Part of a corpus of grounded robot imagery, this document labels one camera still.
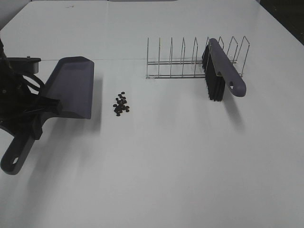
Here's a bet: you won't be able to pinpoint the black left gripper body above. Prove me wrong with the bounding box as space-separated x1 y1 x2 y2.
0 96 60 140

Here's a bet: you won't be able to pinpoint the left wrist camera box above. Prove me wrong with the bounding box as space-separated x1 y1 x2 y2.
8 56 41 74

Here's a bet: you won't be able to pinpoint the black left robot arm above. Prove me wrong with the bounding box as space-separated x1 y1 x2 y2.
0 42 62 136

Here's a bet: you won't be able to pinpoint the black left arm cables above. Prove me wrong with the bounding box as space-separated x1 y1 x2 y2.
18 73 46 95

